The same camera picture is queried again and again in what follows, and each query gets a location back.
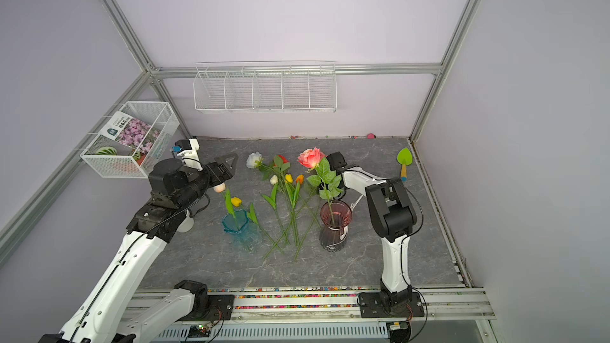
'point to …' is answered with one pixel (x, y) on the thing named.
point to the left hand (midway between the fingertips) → (229, 160)
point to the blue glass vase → (246, 235)
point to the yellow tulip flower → (288, 180)
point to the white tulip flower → (274, 180)
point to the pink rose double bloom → (309, 210)
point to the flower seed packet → (131, 132)
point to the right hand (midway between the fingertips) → (317, 189)
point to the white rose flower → (255, 160)
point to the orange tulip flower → (299, 180)
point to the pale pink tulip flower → (221, 187)
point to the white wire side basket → (109, 152)
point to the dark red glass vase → (330, 236)
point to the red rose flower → (284, 159)
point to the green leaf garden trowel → (404, 158)
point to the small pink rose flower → (314, 159)
